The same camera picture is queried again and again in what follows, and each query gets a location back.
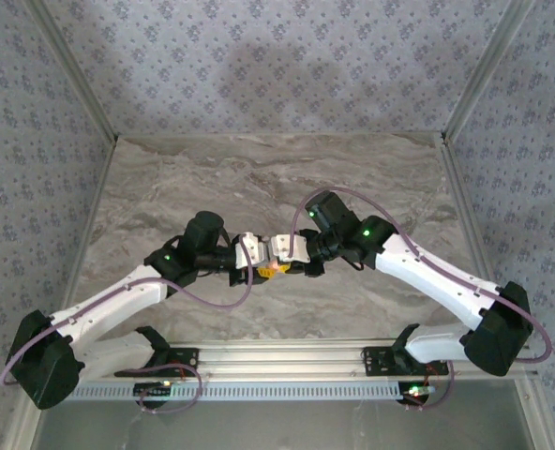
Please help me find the black controller board green light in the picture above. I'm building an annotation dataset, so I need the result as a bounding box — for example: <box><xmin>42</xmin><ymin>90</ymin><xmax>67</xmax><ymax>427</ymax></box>
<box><xmin>133</xmin><ymin>381</ymin><xmax>175</xmax><ymax>400</ymax></box>
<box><xmin>397</xmin><ymin>381</ymin><xmax>437</xmax><ymax>407</ymax></box>

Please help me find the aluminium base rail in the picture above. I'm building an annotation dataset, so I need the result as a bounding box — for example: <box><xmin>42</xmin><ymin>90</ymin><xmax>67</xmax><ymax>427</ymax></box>
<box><xmin>164</xmin><ymin>339</ymin><xmax>540</xmax><ymax>381</ymax></box>

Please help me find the aluminium table side rail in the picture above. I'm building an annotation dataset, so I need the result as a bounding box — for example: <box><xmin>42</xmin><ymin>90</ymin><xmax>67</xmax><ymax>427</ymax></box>
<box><xmin>64</xmin><ymin>134</ymin><xmax>120</xmax><ymax>314</ymax></box>
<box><xmin>439</xmin><ymin>132</ymin><xmax>497</xmax><ymax>287</ymax></box>

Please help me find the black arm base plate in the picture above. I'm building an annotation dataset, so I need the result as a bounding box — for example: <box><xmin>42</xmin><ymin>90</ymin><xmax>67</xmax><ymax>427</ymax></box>
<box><xmin>361</xmin><ymin>344</ymin><xmax>450</xmax><ymax>377</ymax></box>
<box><xmin>112</xmin><ymin>344</ymin><xmax>202</xmax><ymax>379</ymax></box>

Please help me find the white slotted cable duct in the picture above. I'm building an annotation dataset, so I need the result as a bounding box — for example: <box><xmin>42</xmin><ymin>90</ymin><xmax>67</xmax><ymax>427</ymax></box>
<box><xmin>68</xmin><ymin>380</ymin><xmax>403</xmax><ymax>403</ymax></box>

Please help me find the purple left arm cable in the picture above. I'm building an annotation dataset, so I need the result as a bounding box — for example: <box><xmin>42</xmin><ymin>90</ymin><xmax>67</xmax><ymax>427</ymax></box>
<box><xmin>0</xmin><ymin>241</ymin><xmax>255</xmax><ymax>414</ymax></box>

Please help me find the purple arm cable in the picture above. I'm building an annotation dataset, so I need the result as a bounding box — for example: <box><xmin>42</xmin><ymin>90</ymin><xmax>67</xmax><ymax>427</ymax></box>
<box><xmin>289</xmin><ymin>187</ymin><xmax>554</xmax><ymax>413</ymax></box>
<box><xmin>0</xmin><ymin>241</ymin><xmax>255</xmax><ymax>414</ymax></box>

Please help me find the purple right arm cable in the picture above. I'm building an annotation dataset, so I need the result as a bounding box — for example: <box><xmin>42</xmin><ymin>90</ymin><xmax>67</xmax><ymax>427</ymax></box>
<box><xmin>289</xmin><ymin>187</ymin><xmax>554</xmax><ymax>413</ymax></box>

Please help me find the aluminium frame post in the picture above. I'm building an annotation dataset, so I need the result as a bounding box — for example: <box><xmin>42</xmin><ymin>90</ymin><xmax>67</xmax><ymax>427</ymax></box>
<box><xmin>439</xmin><ymin>0</ymin><xmax>539</xmax><ymax>142</ymax></box>
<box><xmin>23</xmin><ymin>0</ymin><xmax>122</xmax><ymax>144</ymax></box>
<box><xmin>1</xmin><ymin>405</ymin><xmax>42</xmax><ymax>450</ymax></box>
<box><xmin>514</xmin><ymin>378</ymin><xmax>555</xmax><ymax>450</ymax></box>

